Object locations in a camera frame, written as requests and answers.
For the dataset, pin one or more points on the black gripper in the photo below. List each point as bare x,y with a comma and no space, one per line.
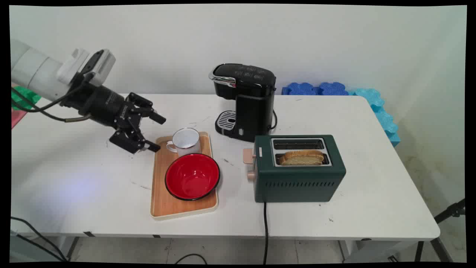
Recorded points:
104,104

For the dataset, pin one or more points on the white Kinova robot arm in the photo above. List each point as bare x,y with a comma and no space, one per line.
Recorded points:
35,70

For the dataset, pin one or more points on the white enamel mug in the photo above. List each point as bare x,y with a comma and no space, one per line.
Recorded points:
186,143

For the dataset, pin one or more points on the red bowl black rim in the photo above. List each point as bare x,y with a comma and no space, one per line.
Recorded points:
192,176

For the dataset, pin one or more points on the wooden serving tray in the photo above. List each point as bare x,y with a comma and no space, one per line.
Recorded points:
163,203

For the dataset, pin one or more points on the green foam tile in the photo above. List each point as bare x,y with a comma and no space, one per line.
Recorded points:
22,98

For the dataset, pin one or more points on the pink toaster lever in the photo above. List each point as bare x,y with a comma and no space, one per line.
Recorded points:
248,156

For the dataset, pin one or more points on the pink foam tile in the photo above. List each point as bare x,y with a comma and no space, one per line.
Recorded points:
18,118

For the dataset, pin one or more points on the black coffee machine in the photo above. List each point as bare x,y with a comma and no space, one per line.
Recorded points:
253,100

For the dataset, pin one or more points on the pink toaster knob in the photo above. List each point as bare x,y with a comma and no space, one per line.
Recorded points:
250,176

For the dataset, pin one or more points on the grey table leg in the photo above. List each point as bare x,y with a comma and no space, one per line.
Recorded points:
73,247

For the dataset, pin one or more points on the dark blue foam tile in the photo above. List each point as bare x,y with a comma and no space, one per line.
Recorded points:
301,89
333,89

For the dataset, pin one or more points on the toast slice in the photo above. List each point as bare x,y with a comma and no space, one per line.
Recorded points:
301,159

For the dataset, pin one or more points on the green two-slot toaster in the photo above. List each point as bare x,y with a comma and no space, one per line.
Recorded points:
297,184

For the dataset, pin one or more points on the light blue foam tile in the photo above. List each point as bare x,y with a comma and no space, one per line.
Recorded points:
388,126
370,97

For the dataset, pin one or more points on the black tripod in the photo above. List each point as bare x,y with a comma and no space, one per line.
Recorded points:
450,212

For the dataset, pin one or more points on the white grey wrist camera box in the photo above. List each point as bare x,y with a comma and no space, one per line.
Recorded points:
100,67

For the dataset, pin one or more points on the grey table leg frame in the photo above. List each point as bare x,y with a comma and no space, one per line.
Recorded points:
372,251

